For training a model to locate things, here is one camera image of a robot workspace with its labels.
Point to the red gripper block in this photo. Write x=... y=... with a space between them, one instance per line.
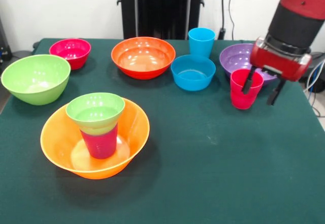
x=279 y=61

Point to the small green bowl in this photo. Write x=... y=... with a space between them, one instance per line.
x=94 y=114

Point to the purple cup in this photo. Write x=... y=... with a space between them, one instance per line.
x=101 y=145

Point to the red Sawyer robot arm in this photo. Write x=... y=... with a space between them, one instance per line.
x=297 y=18

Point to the pink cup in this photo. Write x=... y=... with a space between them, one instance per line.
x=237 y=97

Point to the purple bowl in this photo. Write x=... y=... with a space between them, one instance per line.
x=236 y=56

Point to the blue bowl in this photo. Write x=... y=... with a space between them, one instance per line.
x=193 y=79

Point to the blue cup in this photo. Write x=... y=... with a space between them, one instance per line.
x=201 y=43

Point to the dark green tablecloth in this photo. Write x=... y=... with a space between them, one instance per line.
x=190 y=145

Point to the red bowl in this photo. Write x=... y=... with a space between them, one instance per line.
x=142 y=61

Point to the pink bowl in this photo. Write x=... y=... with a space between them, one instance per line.
x=69 y=51

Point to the large orange bowl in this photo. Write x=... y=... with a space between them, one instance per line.
x=56 y=142

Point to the large green bowl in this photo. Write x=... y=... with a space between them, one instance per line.
x=35 y=79

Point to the black equipment box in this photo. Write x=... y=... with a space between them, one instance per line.
x=3 y=43

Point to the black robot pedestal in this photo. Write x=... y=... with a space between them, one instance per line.
x=162 y=8

